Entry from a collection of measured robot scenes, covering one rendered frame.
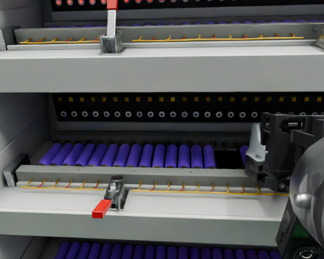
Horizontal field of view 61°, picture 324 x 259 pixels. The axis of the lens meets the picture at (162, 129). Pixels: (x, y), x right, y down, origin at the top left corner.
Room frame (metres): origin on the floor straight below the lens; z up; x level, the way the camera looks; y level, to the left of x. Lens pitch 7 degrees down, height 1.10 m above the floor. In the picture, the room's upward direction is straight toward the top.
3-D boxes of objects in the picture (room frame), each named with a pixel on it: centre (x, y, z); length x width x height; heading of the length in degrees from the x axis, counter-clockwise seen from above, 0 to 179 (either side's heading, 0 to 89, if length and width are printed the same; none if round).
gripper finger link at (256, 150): (0.37, -0.13, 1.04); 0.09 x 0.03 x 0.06; 3
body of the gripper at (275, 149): (0.27, -0.15, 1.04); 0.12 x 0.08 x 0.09; 175
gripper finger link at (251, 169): (0.33, -0.13, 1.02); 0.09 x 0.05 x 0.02; 3
